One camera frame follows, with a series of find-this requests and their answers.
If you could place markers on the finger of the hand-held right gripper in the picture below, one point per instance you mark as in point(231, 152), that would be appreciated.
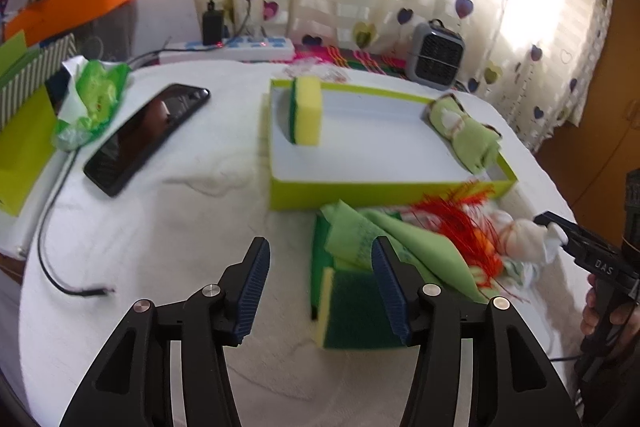
point(562, 231)

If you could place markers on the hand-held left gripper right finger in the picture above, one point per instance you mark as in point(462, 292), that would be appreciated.
point(387, 292)

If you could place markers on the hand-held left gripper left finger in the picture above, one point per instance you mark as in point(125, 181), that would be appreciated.
point(255, 287)

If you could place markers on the yellow and green sponge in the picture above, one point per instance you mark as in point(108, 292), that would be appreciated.
point(307, 117)
point(360, 312)

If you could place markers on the light green microfiber cloth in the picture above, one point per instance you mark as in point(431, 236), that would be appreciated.
point(425, 247)

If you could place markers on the red tassel knot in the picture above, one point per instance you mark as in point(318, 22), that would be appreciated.
point(465, 232)

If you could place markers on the lime green cardboard box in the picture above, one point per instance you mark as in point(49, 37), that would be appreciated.
point(350, 192)

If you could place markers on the person's right hand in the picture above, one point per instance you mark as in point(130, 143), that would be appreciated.
point(590, 317)

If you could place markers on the wooden cabinet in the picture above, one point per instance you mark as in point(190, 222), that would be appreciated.
point(600, 147)

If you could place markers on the rolled light green towel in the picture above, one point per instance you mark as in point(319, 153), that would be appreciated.
point(470, 137)

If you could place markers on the black smartphone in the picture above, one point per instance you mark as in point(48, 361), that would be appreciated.
point(140, 137)

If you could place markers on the small grey heater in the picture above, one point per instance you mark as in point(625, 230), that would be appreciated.
point(435, 57)

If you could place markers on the white and blue power strip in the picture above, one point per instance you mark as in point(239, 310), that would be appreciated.
point(250, 49)

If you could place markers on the colourful striped mat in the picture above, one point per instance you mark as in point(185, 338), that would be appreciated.
point(350, 57)

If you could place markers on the green tissue packet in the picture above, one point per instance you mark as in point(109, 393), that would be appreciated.
point(95, 102)

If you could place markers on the black charger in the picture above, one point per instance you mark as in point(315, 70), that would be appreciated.
point(213, 27)

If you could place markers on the yellow green paper box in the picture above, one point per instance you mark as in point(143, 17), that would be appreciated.
point(25, 157)

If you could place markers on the striped cardboard box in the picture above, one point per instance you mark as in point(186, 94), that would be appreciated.
point(30, 77)

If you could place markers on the orange plastic container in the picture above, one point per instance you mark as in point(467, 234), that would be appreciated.
point(75, 2)

